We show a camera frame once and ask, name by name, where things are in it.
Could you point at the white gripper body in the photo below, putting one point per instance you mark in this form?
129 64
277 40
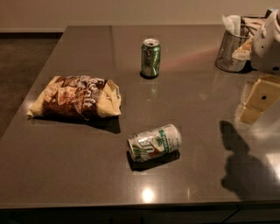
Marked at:
267 48

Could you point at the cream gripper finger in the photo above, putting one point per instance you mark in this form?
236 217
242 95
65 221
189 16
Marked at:
257 96
243 49

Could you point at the white 7up can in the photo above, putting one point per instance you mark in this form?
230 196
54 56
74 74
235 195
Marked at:
154 143

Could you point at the green soda can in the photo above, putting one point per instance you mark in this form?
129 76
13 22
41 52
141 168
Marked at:
150 61

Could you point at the metal mesh cup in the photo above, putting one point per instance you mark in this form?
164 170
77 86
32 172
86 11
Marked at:
225 61

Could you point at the brown packets in basket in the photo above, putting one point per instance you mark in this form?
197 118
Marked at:
252 23

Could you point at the white napkin in cup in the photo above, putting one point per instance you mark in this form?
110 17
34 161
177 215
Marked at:
232 24

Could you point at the brown chip bag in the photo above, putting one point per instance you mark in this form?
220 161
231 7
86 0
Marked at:
77 97

